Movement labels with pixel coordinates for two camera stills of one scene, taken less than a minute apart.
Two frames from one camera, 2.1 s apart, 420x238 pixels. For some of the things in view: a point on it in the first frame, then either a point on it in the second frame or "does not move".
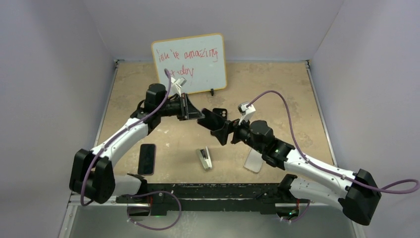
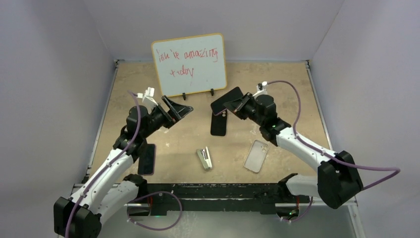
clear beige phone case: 253,161 does not move
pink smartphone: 211,121 -> 217,106
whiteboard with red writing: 200,60 does not move
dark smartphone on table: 146,159 does not move
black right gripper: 222,135 -> 237,106
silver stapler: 205,158 does not move
